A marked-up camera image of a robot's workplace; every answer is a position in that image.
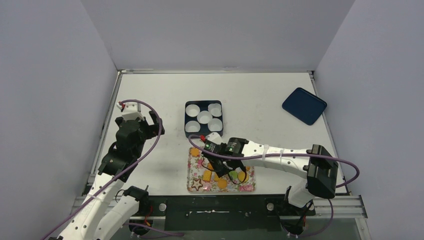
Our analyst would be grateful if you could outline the white paper cup back-right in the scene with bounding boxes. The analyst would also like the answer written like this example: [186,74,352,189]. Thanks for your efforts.
[208,103,222,118]

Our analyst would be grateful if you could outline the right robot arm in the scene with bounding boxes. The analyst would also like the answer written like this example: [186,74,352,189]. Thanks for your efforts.
[139,133,339,214]

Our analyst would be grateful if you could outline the dark blue square box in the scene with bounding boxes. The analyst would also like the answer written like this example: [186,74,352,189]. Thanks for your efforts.
[184,100,224,137]

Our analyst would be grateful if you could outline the square cracker left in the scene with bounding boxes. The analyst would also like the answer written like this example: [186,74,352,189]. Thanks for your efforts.
[202,170,213,182]

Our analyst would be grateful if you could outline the white paper cup back-left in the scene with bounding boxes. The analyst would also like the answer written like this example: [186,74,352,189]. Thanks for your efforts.
[185,104,201,118]

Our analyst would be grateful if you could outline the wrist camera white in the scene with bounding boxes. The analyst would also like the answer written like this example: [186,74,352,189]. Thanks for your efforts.
[205,132,224,145]
[116,102,145,122]

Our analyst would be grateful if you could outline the star chocolate cookie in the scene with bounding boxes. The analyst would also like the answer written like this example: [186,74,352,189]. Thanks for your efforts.
[190,179,204,191]

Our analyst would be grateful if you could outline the white paper cup front-left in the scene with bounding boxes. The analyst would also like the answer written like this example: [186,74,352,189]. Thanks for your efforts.
[184,120,201,133]

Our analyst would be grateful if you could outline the white paper cup centre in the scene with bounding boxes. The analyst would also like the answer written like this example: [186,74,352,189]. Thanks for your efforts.
[196,110,213,125]

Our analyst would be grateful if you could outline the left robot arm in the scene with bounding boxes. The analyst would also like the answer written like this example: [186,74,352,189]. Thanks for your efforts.
[56,109,165,240]

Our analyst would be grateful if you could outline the yellow waffle round cookie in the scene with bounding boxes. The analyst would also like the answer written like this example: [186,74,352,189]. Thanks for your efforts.
[237,171,249,183]

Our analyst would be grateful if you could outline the orange flower cookie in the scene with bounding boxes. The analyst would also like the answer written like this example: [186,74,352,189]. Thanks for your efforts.
[189,147,201,157]
[207,163,214,171]

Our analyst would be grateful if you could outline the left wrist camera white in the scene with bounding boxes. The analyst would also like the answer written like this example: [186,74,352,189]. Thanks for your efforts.
[116,102,145,122]

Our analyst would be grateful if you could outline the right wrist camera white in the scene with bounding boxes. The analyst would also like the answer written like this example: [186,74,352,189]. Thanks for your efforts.
[205,132,224,145]

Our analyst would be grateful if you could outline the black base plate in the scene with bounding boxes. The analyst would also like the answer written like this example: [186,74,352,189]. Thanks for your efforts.
[132,194,316,231]

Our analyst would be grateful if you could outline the floral rectangular tray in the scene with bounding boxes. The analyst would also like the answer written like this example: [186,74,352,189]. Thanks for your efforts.
[186,152,257,194]

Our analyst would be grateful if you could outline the white paper cup front-right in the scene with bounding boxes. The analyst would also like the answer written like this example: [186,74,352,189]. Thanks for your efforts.
[207,118,223,132]

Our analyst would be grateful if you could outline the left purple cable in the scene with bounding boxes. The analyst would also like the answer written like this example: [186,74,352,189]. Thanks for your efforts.
[39,99,185,240]

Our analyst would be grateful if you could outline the orange round cookie bottom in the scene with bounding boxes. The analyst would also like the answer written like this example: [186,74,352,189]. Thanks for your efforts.
[216,179,228,191]

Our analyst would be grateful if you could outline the green round cookie lower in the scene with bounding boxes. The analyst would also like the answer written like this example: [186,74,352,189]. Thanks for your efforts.
[229,170,238,182]

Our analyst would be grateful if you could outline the dark blue box lid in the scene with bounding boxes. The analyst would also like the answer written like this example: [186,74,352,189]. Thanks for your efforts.
[281,87,328,126]

